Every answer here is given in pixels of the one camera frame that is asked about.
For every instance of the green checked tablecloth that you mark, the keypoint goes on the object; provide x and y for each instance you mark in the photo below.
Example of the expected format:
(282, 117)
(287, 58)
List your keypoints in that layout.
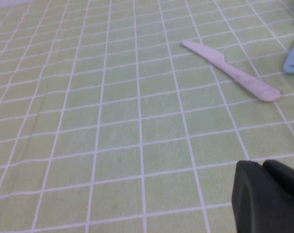
(112, 126)

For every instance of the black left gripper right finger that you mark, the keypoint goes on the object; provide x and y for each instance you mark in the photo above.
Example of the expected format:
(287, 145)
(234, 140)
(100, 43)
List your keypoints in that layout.
(285, 174)

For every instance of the light blue plastic fork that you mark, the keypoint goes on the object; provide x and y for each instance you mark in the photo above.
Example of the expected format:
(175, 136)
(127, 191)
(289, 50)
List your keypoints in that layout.
(293, 60)

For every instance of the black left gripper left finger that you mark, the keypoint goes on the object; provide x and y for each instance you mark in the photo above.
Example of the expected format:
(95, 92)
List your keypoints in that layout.
(253, 199)

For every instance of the pink plastic knife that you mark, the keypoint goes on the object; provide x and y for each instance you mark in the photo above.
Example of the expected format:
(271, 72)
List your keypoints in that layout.
(234, 71)

